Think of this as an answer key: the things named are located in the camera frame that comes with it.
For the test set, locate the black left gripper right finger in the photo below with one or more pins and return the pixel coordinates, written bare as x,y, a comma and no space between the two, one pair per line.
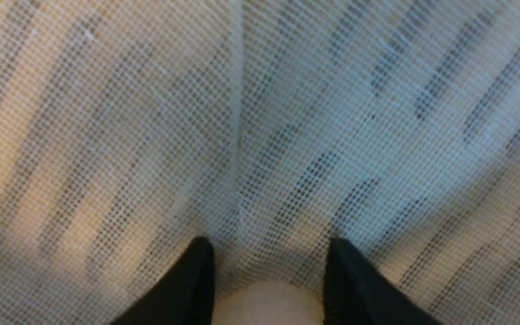
355,293

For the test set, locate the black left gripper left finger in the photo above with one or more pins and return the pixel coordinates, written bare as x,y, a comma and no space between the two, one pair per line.
185,295

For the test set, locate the pale steamed dumpling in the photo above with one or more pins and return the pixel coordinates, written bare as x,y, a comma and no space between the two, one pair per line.
269,303

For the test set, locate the white mesh steamer liner cloth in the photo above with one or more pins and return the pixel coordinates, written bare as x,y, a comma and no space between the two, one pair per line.
129,127

